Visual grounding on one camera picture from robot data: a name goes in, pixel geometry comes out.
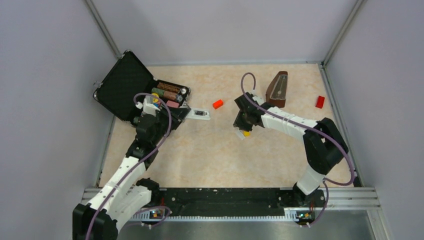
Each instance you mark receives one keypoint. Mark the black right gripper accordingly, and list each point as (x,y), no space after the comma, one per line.
(238,123)

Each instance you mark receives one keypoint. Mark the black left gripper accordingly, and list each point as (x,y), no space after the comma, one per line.
(178,114)

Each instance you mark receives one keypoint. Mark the white battery cover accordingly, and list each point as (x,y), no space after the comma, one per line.
(240,134)

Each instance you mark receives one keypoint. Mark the white remote control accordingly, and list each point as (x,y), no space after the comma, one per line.
(199,114)

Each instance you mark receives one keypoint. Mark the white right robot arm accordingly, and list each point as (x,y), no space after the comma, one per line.
(323,143)

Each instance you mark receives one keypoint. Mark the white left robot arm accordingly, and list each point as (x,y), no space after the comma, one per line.
(104,215)

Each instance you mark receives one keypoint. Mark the pink card deck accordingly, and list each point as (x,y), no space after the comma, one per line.
(172,104)

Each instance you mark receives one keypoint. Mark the yellow poker chip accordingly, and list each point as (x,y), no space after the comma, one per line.
(155,98)

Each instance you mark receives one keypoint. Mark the brown wooden metronome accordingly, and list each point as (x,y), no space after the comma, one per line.
(277,90)

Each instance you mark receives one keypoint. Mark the orange toy block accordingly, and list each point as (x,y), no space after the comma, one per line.
(217,104)

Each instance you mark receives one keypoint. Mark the black poker chip case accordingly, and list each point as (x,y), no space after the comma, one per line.
(128,77)

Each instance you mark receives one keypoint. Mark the red toy brick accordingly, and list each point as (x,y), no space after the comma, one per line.
(320,102)

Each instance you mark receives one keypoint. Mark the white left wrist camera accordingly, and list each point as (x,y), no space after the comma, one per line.
(148,107)

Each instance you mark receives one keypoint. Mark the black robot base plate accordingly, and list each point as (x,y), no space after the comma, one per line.
(233,202)

